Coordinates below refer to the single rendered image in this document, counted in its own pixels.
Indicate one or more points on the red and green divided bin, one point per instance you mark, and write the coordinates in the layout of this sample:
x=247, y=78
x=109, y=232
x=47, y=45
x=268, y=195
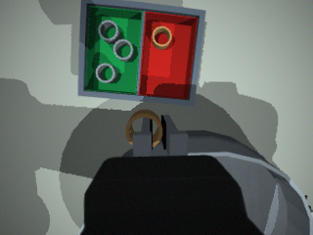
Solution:
x=167, y=76

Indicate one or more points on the dark grey metal sleeve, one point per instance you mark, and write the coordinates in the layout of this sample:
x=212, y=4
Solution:
x=99, y=73
x=102, y=28
x=120, y=43

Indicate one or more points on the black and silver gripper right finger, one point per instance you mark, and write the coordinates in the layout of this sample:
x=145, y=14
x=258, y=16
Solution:
x=175, y=142

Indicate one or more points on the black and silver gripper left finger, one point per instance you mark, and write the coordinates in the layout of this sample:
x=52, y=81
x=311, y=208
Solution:
x=143, y=140

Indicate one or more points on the bronze bushing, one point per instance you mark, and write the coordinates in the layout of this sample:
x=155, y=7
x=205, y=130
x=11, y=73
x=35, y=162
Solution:
x=165, y=30
x=144, y=114

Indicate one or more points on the grey round turntable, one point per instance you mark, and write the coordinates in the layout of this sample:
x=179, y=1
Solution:
x=275, y=205

